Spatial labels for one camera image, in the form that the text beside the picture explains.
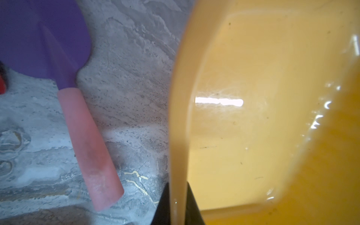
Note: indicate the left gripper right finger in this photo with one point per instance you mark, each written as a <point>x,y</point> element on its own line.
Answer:
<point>193,214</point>

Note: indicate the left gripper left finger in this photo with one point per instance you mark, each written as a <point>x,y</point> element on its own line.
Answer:
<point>162,215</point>

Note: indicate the yellow storage box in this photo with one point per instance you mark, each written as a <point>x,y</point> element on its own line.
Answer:
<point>264,113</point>

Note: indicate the purple shovel pink handle left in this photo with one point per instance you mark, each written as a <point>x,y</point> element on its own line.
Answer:
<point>50,40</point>

